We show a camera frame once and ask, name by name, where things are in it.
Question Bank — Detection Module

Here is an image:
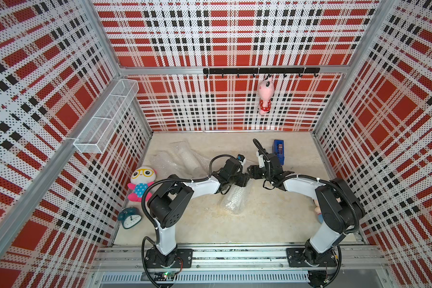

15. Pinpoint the teal alarm clock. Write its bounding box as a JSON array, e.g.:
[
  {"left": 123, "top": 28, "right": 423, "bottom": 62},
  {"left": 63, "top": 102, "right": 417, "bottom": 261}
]
[{"left": 118, "top": 206, "right": 142, "bottom": 229}]

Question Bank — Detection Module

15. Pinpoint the blue box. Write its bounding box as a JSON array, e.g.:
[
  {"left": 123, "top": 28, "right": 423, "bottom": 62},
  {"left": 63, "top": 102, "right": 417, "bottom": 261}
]
[{"left": 272, "top": 139, "right": 285, "bottom": 165}]

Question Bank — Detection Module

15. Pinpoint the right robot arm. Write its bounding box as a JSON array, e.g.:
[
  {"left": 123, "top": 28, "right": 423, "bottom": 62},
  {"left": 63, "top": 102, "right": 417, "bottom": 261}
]
[{"left": 248, "top": 139, "right": 366, "bottom": 254}]

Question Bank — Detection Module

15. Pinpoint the owl plush toy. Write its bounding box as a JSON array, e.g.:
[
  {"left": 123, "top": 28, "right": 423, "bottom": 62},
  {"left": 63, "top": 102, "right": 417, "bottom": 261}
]
[{"left": 127, "top": 166, "right": 157, "bottom": 202}]

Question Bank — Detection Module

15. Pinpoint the doll head plush toy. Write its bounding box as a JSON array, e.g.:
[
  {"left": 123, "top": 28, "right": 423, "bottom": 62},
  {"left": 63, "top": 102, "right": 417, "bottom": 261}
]
[{"left": 314, "top": 206, "right": 324, "bottom": 223}]

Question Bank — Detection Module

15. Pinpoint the clear wall shelf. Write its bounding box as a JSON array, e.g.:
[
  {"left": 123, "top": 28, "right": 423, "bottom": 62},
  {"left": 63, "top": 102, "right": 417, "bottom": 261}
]
[{"left": 74, "top": 79, "right": 139, "bottom": 154}]

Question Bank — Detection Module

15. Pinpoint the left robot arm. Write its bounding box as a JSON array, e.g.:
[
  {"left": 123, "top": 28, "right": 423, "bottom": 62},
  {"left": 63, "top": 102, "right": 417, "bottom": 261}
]
[{"left": 141, "top": 154, "right": 249, "bottom": 256}]

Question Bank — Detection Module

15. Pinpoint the black hook rail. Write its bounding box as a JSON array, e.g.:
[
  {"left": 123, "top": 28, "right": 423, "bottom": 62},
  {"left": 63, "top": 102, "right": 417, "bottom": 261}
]
[{"left": 203, "top": 67, "right": 320, "bottom": 76}]

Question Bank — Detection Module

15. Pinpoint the pink hanging plush toy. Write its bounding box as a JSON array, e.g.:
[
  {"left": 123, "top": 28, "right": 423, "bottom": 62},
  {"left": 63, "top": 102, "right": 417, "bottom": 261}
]
[{"left": 258, "top": 77, "right": 275, "bottom": 116}]

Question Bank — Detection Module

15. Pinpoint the metal base rail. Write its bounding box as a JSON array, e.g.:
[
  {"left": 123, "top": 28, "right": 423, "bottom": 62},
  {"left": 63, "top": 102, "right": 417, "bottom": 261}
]
[{"left": 87, "top": 243, "right": 397, "bottom": 288}]

